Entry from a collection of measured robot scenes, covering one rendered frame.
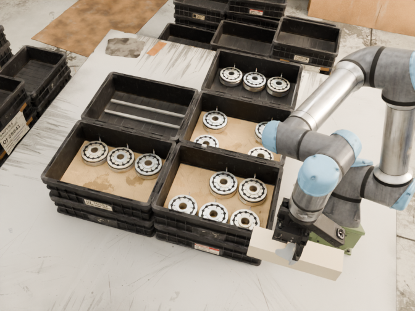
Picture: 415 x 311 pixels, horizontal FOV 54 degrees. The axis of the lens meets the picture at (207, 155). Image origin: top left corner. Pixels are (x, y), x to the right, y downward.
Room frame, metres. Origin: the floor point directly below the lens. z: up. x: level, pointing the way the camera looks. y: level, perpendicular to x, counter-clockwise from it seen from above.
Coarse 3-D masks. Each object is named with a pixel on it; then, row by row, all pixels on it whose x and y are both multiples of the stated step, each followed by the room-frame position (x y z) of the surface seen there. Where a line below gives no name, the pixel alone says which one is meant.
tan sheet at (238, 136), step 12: (228, 120) 1.21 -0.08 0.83; (240, 120) 1.21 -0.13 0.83; (204, 132) 1.13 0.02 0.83; (228, 132) 1.14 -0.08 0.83; (240, 132) 1.14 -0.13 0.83; (252, 132) 1.15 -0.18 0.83; (228, 144) 1.07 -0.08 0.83; (240, 144) 1.07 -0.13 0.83; (252, 144) 1.08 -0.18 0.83; (276, 156) 1.02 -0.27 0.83
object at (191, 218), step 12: (180, 144) 0.97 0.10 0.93; (228, 156) 0.93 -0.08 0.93; (240, 156) 0.93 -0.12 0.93; (168, 168) 0.86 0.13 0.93; (156, 192) 0.75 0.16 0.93; (276, 192) 0.78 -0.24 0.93; (276, 204) 0.73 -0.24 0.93; (180, 216) 0.67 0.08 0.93; (192, 216) 0.67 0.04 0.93; (228, 228) 0.64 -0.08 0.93; (240, 228) 0.64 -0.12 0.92
